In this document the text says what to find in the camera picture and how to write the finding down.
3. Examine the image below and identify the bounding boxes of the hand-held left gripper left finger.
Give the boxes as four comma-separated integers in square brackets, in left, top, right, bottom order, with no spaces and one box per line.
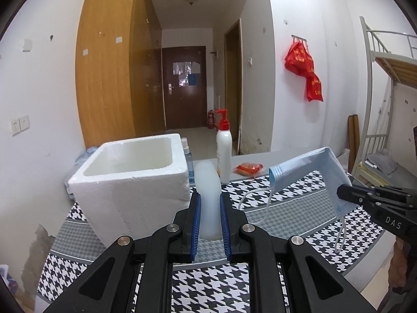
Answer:
[42,192,203,313]

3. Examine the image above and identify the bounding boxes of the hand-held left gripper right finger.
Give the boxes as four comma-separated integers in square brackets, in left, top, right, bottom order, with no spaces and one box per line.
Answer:
[220,192,380,313]

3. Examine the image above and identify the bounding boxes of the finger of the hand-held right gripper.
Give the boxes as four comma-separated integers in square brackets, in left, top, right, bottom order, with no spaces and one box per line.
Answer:
[373,185,416,199]
[336,184,385,207]

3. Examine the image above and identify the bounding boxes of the white translucent plastic piece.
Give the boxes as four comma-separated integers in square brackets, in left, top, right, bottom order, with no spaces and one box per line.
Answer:
[192,159,222,240]

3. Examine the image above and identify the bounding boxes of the blue face mask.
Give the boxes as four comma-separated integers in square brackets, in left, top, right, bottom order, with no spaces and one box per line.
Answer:
[239,147,354,251]

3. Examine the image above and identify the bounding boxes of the white foam box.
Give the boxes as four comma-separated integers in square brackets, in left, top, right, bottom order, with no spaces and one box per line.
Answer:
[67,133,190,248]

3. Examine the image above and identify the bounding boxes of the person's right hand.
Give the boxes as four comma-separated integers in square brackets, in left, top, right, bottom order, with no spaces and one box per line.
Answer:
[388,236,417,304]

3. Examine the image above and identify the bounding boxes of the grey bedding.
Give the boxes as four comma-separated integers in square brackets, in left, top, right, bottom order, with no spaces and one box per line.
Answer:
[365,153,400,178]

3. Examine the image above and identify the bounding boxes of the wooden boards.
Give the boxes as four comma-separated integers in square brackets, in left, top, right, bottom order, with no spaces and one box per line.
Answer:
[348,114,360,173]

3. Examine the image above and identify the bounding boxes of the small clear bottle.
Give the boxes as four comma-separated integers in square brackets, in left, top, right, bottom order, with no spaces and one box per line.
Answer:
[181,138,195,183]

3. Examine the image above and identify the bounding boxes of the red snack packet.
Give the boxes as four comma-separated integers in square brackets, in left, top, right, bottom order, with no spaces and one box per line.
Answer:
[234,162,265,177]

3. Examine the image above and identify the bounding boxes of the houndstooth tablecloth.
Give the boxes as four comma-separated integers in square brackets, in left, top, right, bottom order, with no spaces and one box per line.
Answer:
[36,152,391,313]

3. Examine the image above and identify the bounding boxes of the white pump lotion bottle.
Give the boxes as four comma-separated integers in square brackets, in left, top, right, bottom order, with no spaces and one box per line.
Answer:
[213,109,233,183]

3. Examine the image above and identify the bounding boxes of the brown entrance door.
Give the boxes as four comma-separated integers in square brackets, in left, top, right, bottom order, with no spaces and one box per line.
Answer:
[162,46,208,130]

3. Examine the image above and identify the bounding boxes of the metal bunk bed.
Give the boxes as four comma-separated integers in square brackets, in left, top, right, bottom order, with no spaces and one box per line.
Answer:
[359,16,417,186]

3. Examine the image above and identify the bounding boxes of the light blue cloth pile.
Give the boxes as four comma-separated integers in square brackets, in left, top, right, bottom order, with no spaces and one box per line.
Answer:
[65,147,98,199]

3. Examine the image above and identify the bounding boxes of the wooden side door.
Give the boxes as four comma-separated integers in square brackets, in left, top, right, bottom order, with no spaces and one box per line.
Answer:
[224,19,243,155]

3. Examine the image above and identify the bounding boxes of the red plastic bag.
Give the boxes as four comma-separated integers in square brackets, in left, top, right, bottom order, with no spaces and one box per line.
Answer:
[284,41,324,102]

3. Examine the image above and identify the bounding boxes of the white paper notice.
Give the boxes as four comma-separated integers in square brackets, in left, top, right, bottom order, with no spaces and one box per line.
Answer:
[173,61,201,75]

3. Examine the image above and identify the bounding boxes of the wooden wardrobe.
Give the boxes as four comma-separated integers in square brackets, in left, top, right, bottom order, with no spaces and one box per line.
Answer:
[76,0,167,149]

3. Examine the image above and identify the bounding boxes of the white wall socket panel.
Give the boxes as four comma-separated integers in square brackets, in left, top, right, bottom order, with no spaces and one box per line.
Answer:
[11,115,30,136]

